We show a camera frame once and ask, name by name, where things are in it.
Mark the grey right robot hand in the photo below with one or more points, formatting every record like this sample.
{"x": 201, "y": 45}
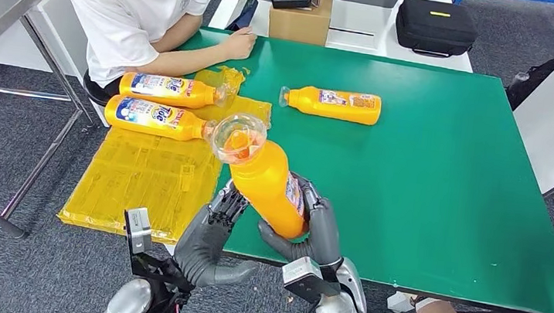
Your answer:
{"x": 325, "y": 237}

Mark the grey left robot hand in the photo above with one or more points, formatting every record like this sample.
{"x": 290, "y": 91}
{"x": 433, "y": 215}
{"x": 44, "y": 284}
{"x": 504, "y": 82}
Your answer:
{"x": 200, "y": 250}

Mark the orange detergent bottle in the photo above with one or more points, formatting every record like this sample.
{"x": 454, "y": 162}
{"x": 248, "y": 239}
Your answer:
{"x": 201, "y": 95}
{"x": 187, "y": 125}
{"x": 308, "y": 102}
{"x": 263, "y": 185}

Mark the yellow tape patch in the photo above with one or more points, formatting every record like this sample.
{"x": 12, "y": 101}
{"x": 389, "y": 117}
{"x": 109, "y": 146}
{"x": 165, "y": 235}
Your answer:
{"x": 151, "y": 178}

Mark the green topped table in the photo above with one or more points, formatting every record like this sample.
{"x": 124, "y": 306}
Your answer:
{"x": 435, "y": 167}

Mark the black stool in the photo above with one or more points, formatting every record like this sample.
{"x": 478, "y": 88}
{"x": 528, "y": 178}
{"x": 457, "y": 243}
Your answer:
{"x": 93, "y": 95}

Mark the white table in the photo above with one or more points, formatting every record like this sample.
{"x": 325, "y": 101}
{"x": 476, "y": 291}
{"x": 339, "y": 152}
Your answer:
{"x": 362, "y": 35}

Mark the brown cardboard box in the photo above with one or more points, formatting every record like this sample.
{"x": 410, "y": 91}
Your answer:
{"x": 299, "y": 24}

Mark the black case yellow label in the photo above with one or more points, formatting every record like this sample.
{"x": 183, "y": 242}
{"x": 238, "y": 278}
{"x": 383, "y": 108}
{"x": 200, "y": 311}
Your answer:
{"x": 436, "y": 30}

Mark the dark blue panel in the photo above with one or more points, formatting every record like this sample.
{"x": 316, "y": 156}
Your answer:
{"x": 246, "y": 16}

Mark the black bag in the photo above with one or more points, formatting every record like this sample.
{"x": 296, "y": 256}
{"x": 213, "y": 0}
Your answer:
{"x": 531, "y": 84}

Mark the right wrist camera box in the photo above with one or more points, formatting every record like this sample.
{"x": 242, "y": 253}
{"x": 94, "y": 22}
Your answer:
{"x": 303, "y": 276}

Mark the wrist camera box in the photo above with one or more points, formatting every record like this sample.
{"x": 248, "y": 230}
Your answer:
{"x": 303, "y": 276}
{"x": 138, "y": 228}

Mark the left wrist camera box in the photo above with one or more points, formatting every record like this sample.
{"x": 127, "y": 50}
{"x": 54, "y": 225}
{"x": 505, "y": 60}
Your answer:
{"x": 138, "y": 228}

